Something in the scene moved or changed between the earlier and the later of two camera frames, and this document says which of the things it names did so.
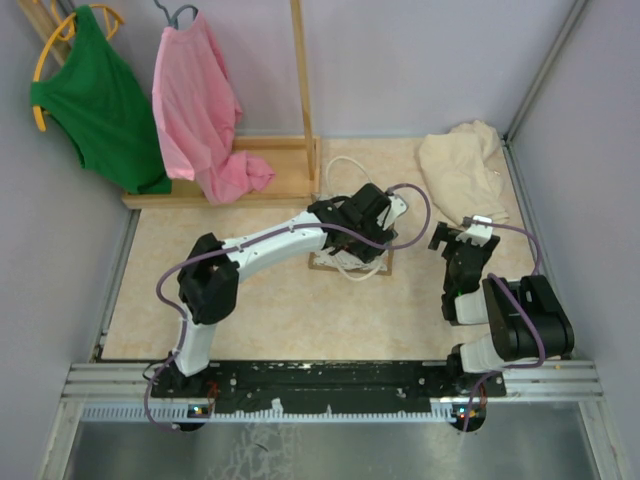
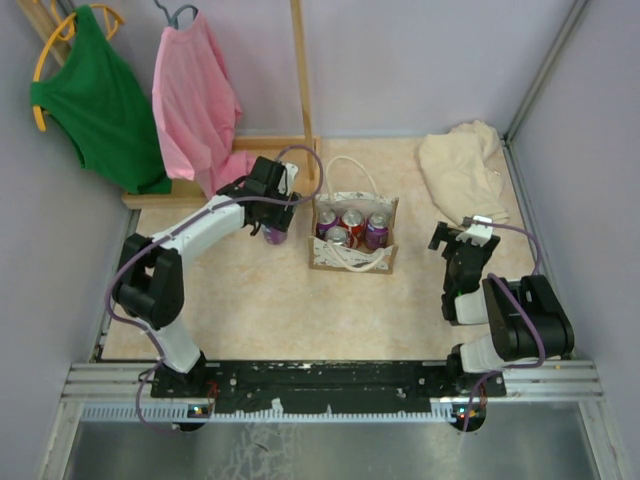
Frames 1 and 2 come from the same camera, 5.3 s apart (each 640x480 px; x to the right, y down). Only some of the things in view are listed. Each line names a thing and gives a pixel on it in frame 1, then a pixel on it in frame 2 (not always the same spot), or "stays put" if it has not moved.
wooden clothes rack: (296, 160) stays put
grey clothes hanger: (172, 20) stays put
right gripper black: (444, 232) stays put
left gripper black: (364, 251) → (279, 220)
